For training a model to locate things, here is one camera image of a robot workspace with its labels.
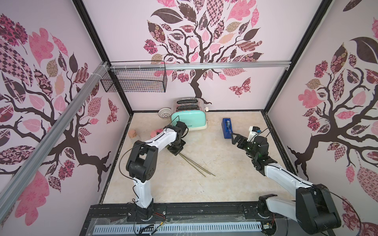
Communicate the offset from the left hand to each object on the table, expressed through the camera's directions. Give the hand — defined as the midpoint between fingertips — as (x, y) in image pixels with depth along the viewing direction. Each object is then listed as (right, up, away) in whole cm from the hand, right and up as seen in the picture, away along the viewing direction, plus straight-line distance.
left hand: (180, 152), depth 92 cm
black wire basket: (-57, +73, +70) cm, 116 cm away
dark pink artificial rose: (+2, -2, -1) cm, 3 cm away
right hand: (+34, +12, -7) cm, 37 cm away
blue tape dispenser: (+33, +16, +11) cm, 38 cm away
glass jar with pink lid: (-32, +12, +2) cm, 34 cm away
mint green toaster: (+7, +28, +8) cm, 30 cm away
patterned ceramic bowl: (-15, +28, +25) cm, 41 cm away
